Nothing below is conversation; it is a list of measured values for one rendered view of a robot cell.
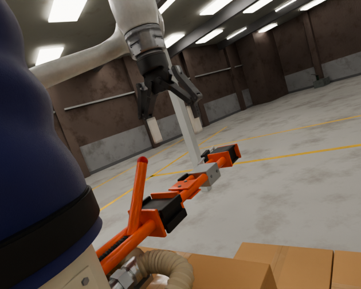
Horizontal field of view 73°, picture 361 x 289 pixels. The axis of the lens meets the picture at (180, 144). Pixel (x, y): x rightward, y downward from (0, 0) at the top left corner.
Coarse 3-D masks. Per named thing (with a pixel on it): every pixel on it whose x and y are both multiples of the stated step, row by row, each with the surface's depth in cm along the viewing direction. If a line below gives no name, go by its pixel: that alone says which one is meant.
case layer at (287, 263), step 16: (240, 256) 112; (256, 256) 109; (272, 256) 105; (288, 256) 102; (304, 256) 99; (320, 256) 97; (336, 256) 94; (352, 256) 92; (272, 272) 97; (288, 272) 94; (304, 272) 92; (320, 272) 89; (336, 272) 87; (352, 272) 85; (288, 288) 87; (304, 288) 85; (320, 288) 83; (336, 288) 81; (352, 288) 79
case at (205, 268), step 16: (192, 256) 56; (208, 256) 54; (208, 272) 49; (224, 272) 48; (240, 272) 46; (256, 272) 45; (160, 288) 49; (192, 288) 46; (208, 288) 45; (224, 288) 44; (240, 288) 43; (256, 288) 42; (272, 288) 45
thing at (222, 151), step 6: (234, 144) 79; (216, 150) 80; (222, 150) 77; (228, 150) 75; (234, 150) 80; (210, 156) 77; (216, 156) 76; (222, 156) 75; (228, 156) 74; (234, 156) 79; (240, 156) 80; (228, 162) 74
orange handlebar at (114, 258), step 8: (224, 160) 73; (192, 176) 66; (200, 176) 63; (176, 184) 62; (184, 184) 60; (192, 184) 58; (200, 184) 61; (184, 192) 56; (192, 192) 58; (184, 200) 55; (144, 224) 46; (152, 224) 46; (120, 232) 46; (136, 232) 44; (144, 232) 44; (112, 240) 44; (128, 240) 42; (136, 240) 43; (104, 248) 42; (120, 248) 40; (128, 248) 41; (112, 256) 39; (120, 256) 40; (104, 264) 38; (112, 264) 38; (104, 272) 37
